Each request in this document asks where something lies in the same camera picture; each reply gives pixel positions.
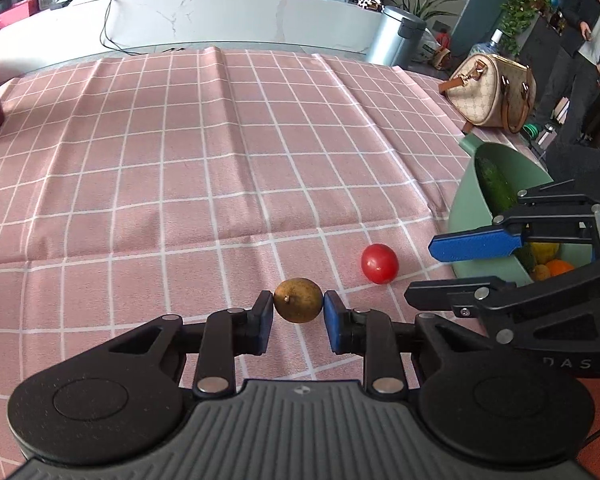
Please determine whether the red cherry tomato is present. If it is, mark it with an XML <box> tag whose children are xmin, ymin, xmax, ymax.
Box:
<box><xmin>361</xmin><ymin>244</ymin><xmax>399</xmax><ymax>285</ymax></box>

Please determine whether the red tissue box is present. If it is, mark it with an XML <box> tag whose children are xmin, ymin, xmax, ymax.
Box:
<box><xmin>0</xmin><ymin>0</ymin><xmax>38</xmax><ymax>30</ymax></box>

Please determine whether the green colander bowl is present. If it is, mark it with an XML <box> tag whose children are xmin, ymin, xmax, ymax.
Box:
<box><xmin>446</xmin><ymin>133</ymin><xmax>594</xmax><ymax>287</ymax></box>

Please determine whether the green cucumber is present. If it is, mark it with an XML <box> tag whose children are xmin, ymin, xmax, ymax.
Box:
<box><xmin>475</xmin><ymin>157</ymin><xmax>517</xmax><ymax>216</ymax></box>

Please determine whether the standing person in black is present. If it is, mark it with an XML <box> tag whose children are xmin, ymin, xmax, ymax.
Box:
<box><xmin>531</xmin><ymin>0</ymin><xmax>600</xmax><ymax>144</ymax></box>

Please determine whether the small orange mandarin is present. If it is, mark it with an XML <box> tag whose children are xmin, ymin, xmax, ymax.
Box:
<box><xmin>545</xmin><ymin>259</ymin><xmax>576</xmax><ymax>278</ymax></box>
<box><xmin>530</xmin><ymin>264</ymin><xmax>552</xmax><ymax>282</ymax></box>

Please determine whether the brown longan fruit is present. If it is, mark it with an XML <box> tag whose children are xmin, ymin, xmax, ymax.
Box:
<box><xmin>273</xmin><ymin>278</ymin><xmax>323</xmax><ymax>324</ymax></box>

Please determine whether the black cable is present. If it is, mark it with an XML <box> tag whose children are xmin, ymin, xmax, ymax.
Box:
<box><xmin>98</xmin><ymin>0</ymin><xmax>186</xmax><ymax>57</ymax></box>

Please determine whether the green potted plant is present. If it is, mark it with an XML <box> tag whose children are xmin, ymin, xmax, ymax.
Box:
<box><xmin>498</xmin><ymin>0</ymin><xmax>550</xmax><ymax>58</ymax></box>

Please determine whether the pink checkered tablecloth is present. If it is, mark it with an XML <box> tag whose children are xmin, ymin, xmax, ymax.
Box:
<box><xmin>0</xmin><ymin>48</ymin><xmax>468</xmax><ymax>479</ymax></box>

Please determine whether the yellow-green mango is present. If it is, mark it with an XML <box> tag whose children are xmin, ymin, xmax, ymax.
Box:
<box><xmin>527</xmin><ymin>242</ymin><xmax>560</xmax><ymax>264</ymax></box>

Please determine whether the silver trash bin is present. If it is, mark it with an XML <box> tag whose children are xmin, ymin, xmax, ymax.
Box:
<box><xmin>366</xmin><ymin>6</ymin><xmax>426</xmax><ymax>70</ymax></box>

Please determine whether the beige monogram handbag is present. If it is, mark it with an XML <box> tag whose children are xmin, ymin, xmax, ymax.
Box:
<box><xmin>438</xmin><ymin>53</ymin><xmax>536</xmax><ymax>134</ymax></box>

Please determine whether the long white counter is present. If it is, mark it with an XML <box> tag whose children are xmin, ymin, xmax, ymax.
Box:
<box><xmin>0</xmin><ymin>0</ymin><xmax>380</xmax><ymax>82</ymax></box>

